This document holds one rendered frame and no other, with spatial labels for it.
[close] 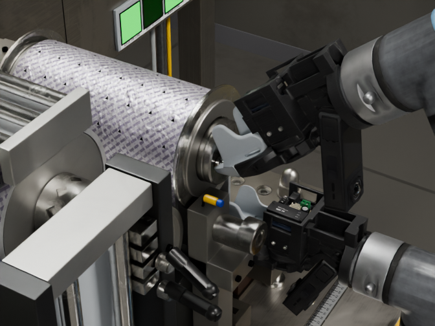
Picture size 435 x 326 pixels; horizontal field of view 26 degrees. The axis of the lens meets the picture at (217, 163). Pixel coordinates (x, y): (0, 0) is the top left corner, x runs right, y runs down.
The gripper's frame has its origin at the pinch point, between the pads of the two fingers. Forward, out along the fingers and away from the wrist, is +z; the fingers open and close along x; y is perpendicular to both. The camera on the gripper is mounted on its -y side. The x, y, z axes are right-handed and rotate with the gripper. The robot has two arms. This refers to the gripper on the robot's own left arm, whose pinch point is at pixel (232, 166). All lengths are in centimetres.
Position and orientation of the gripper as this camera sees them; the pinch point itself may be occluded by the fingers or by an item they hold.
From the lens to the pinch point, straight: 103.1
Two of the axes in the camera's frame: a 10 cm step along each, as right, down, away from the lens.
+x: -5.1, 5.1, -6.9
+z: -6.6, 2.8, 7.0
